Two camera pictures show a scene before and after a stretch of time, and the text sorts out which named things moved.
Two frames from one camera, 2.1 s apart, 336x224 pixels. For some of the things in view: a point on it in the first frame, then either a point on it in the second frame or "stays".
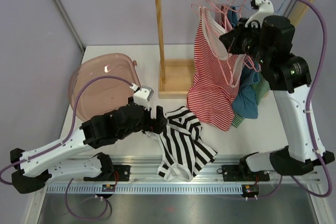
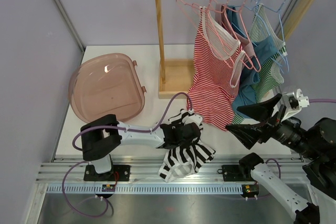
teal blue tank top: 244,103 stays
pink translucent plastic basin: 102,96 stays
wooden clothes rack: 174,75 stays
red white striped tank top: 217,72 stays
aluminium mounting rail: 145,168 stays
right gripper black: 231,40 → 249,133
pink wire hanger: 222,30 → 235,46
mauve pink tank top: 222,17 stays
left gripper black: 154,125 → 187,143
